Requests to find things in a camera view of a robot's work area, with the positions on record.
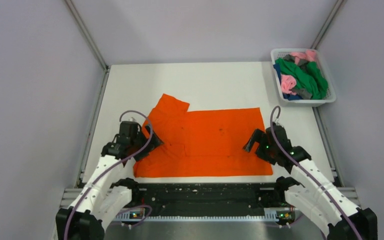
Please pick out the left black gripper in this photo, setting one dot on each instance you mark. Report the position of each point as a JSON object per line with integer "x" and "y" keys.
{"x": 155, "y": 141}

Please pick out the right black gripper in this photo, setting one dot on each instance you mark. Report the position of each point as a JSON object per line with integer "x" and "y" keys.
{"x": 257, "y": 136}

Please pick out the orange t-shirt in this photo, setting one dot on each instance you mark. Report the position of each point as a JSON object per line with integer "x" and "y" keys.
{"x": 203, "y": 143}

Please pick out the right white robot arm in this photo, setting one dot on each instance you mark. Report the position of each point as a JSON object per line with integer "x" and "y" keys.
{"x": 309, "y": 190}

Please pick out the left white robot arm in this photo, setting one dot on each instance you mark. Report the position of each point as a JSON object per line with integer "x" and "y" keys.
{"x": 95, "y": 207}

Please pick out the blue t-shirt in basket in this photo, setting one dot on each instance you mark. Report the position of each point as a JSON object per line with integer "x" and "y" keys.
{"x": 289, "y": 97}

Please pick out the pink t-shirt in basket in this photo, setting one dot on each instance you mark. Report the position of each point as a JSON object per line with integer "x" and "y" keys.
{"x": 308, "y": 55}

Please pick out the grey t-shirt in basket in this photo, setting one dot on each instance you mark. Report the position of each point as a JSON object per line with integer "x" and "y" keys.
{"x": 289, "y": 84}

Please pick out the white plastic laundry basket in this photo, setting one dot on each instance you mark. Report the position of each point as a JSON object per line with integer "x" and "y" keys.
{"x": 321, "y": 63}

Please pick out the green t-shirt in basket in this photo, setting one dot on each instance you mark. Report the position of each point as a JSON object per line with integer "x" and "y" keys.
{"x": 308, "y": 75}

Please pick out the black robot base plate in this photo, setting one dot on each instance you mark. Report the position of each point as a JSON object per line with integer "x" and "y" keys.
{"x": 207, "y": 199}

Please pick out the grey slotted cable duct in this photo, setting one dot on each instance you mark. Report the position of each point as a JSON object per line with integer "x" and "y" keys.
{"x": 268, "y": 216}

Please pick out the aluminium frame rail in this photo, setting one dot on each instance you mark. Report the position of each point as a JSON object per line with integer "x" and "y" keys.
{"x": 70, "y": 194}

